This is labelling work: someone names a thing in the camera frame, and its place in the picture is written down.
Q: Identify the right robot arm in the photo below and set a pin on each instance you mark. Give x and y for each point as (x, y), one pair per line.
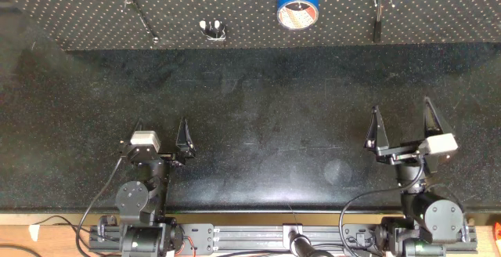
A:
(440, 214)

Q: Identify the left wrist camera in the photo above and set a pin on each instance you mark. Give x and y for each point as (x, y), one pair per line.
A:
(145, 140)

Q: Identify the black and white pliers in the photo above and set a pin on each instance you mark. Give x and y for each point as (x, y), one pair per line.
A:
(213, 30)

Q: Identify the black pegboard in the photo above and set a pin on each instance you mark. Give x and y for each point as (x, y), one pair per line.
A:
(430, 18)

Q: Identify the black pole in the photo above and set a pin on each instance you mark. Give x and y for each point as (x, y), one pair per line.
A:
(307, 247)

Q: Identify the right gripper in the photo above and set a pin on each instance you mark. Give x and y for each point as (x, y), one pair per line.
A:
(405, 155)

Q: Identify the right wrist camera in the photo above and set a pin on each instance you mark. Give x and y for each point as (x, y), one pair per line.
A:
(440, 144)

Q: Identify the hammer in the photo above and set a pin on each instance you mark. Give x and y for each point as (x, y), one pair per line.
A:
(377, 24)

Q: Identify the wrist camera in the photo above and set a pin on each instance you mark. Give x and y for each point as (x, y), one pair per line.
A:
(145, 140)
(440, 144)

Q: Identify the orange object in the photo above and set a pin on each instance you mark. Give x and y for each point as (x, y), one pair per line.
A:
(498, 233)

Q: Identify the mounting rail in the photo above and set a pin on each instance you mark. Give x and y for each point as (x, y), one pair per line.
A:
(250, 238)

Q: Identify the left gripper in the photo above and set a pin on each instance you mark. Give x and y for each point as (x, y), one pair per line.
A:
(145, 157)

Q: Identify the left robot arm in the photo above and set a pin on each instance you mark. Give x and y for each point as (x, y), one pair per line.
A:
(133, 200)

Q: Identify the wrench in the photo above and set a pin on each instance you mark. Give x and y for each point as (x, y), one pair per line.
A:
(143, 20)

